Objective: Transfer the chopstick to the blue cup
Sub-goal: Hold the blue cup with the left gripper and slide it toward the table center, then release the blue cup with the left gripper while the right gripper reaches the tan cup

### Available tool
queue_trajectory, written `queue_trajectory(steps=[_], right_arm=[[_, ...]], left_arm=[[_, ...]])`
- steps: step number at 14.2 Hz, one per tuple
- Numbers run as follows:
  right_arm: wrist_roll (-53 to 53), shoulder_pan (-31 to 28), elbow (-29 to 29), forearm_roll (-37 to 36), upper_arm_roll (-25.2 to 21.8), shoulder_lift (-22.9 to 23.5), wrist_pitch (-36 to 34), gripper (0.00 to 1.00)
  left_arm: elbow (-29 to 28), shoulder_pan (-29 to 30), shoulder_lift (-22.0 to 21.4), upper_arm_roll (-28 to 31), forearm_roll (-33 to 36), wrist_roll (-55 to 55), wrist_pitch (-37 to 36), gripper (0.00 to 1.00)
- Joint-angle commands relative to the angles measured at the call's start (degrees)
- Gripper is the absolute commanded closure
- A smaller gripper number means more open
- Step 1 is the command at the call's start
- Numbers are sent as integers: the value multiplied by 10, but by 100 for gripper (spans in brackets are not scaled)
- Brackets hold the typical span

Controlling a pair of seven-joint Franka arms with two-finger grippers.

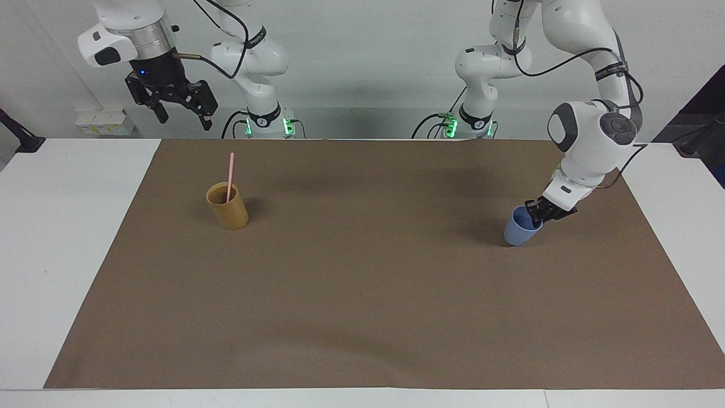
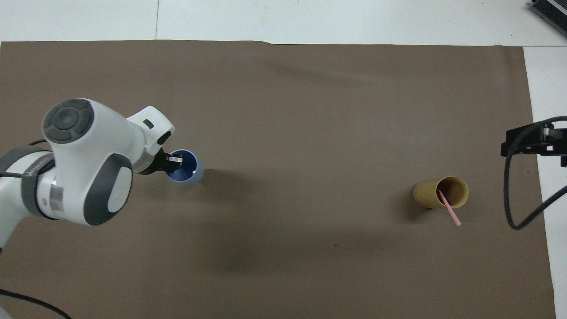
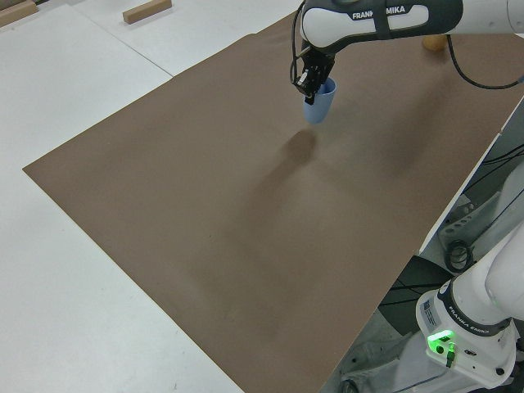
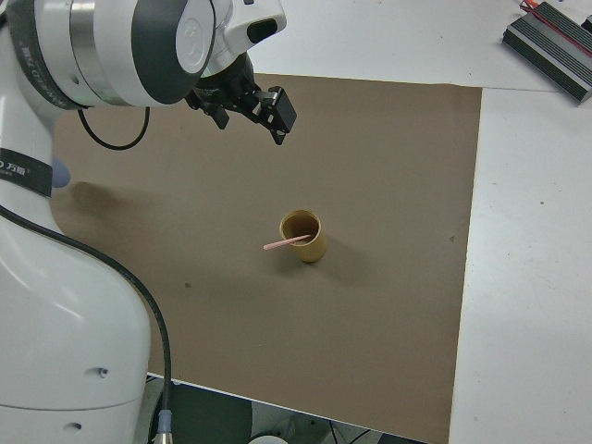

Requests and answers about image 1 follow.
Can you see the white power strip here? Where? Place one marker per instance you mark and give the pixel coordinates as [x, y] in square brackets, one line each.
[105, 123]

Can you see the black stand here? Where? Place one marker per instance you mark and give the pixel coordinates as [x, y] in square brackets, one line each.
[22, 141]
[705, 144]

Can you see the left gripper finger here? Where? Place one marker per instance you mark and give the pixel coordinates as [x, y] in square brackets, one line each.
[542, 222]
[532, 208]

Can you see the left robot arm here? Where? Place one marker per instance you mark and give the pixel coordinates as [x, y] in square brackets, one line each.
[589, 133]

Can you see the blue cup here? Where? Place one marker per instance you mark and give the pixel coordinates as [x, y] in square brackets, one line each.
[518, 232]

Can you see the brown wooden cup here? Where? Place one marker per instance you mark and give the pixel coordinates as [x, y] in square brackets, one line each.
[229, 212]

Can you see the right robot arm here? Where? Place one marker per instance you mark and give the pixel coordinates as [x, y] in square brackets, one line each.
[257, 62]

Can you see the pink chopstick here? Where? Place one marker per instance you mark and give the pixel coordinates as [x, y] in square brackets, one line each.
[230, 173]

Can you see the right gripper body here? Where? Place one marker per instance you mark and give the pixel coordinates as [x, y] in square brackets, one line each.
[158, 71]

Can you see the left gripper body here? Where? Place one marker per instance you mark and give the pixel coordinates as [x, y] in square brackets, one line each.
[563, 214]

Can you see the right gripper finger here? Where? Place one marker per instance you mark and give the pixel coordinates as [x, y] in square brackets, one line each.
[198, 99]
[148, 95]

